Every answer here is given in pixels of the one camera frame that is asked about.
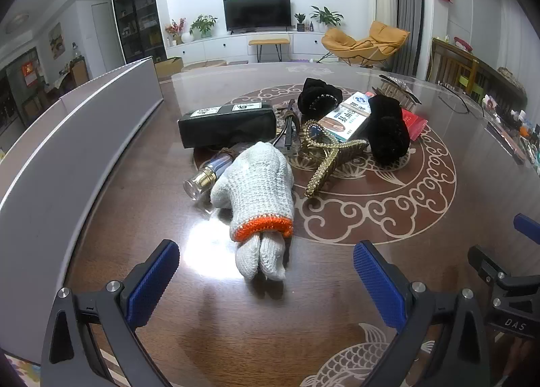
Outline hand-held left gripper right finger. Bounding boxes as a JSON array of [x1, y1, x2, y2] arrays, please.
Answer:
[[353, 240, 492, 387]]

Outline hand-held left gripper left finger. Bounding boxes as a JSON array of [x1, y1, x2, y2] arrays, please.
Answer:
[[40, 239, 180, 387]]

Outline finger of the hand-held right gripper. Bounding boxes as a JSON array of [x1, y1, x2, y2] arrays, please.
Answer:
[[467, 244, 515, 286], [514, 213, 540, 244]]

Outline clear glass perfume bottle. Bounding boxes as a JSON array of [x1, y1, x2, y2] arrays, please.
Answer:
[[183, 147, 241, 202]]

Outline gold rhinestone hair claw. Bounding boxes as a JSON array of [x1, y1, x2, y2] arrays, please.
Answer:
[[298, 119, 369, 198]]

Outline white knit glove orange cuff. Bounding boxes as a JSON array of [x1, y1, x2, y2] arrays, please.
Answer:
[[210, 142, 295, 280]]

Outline black velvet scrunchie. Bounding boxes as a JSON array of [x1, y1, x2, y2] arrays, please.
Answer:
[[366, 94, 411, 166]]

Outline black rectangular box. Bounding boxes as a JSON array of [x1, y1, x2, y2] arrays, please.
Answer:
[[178, 103, 277, 149]]

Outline black beaded scrunchie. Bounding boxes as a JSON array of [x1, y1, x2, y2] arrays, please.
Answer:
[[297, 78, 346, 120]]

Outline red paper packet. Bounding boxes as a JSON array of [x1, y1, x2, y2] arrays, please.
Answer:
[[401, 108, 430, 141]]

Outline white and blue medicine box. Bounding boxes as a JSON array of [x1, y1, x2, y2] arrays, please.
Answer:
[[317, 92, 376, 143]]

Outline clear and black hair clip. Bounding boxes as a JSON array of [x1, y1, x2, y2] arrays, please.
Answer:
[[378, 74, 423, 107]]

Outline cardboard box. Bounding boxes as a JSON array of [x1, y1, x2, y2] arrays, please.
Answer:
[[154, 57, 183, 79]]

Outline white television cabinet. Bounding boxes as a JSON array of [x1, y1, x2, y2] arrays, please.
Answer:
[[165, 30, 338, 65]]

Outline red door poster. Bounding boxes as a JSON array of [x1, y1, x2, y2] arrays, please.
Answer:
[[21, 60, 41, 86]]

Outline orange lounge chair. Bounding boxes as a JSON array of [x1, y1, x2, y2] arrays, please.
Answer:
[[321, 21, 411, 68]]

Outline white door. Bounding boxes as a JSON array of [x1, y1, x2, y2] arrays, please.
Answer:
[[91, 1, 116, 75]]

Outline red flower arrangement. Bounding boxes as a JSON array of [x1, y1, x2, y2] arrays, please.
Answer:
[[165, 18, 186, 46]]

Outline green potted plant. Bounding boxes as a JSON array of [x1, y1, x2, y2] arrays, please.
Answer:
[[189, 14, 218, 38]]

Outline wooden bench with metal legs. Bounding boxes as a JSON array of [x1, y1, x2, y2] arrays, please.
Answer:
[[248, 38, 290, 63]]

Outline dark glass display cabinet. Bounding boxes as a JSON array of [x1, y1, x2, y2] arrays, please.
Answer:
[[109, 0, 167, 65]]

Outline leafy potted plant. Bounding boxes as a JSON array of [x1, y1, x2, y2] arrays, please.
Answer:
[[310, 6, 344, 31]]

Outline black flat television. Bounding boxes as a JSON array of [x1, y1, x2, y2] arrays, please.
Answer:
[[223, 0, 292, 32]]

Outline thin frame eyeglasses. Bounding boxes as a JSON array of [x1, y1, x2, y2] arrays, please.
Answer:
[[439, 82, 486, 118]]

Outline framed wall painting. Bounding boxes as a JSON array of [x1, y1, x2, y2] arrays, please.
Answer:
[[48, 23, 65, 59]]

